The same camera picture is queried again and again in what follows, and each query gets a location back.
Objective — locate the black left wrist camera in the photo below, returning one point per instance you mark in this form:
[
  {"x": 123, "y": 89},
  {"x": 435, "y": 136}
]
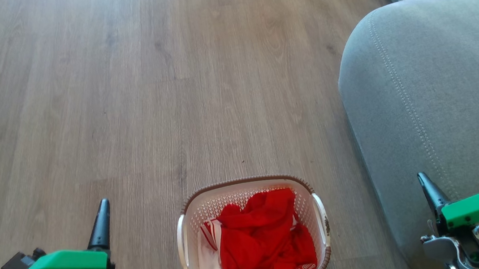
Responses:
[{"x": 16, "y": 266}]

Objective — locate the white garment with red stripes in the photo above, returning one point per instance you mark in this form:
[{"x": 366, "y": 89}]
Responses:
[{"x": 209, "y": 264}]

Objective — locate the white woven plastic laundry basket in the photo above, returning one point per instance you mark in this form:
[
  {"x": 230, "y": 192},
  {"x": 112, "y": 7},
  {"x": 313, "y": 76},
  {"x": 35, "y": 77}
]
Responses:
[{"x": 191, "y": 223}]

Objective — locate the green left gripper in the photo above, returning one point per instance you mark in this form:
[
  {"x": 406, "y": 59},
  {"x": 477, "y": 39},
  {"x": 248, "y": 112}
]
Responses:
[{"x": 62, "y": 265}]

